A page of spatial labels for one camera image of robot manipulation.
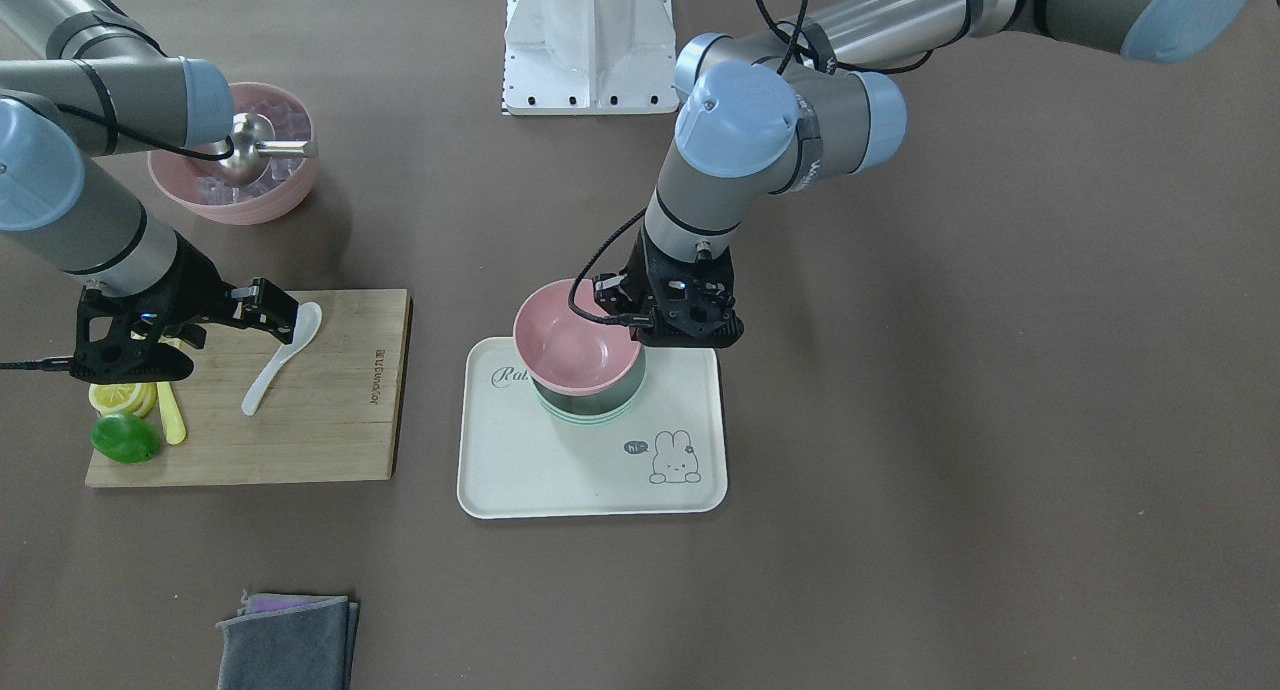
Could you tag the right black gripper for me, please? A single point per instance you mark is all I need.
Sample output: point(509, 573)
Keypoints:
point(186, 284)

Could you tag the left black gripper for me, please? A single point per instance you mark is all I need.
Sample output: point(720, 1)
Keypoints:
point(641, 267)

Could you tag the white ceramic spoon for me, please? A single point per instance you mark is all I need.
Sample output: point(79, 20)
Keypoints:
point(308, 322)

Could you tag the small pink bowl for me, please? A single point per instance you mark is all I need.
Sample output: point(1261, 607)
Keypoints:
point(566, 352)

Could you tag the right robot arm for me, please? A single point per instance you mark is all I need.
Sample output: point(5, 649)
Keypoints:
point(104, 86)

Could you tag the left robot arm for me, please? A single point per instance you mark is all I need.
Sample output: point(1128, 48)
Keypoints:
point(811, 97)

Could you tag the large pink bowl with ice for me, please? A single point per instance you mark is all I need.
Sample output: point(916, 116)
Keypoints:
point(283, 186)

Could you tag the bamboo cutting board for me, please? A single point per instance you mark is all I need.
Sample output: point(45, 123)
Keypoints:
point(331, 414)

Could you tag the cream rabbit tray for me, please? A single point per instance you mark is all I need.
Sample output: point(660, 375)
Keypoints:
point(662, 454)

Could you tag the yellow plastic toy knife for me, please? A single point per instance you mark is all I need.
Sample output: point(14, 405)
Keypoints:
point(171, 418)

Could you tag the lemon slice upper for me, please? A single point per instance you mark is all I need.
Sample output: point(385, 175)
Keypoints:
point(135, 399)

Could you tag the metal ice scoop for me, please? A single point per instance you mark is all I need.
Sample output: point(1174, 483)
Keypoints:
point(252, 144)

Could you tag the green toy lime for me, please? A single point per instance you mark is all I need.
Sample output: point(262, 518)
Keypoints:
point(125, 438)

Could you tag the purple cloth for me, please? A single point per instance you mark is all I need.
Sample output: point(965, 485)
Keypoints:
point(270, 602)

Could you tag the grey folded cloth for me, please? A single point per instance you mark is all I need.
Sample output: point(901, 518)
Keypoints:
point(307, 647)

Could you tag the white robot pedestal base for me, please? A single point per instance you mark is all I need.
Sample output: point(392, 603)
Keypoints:
point(589, 57)

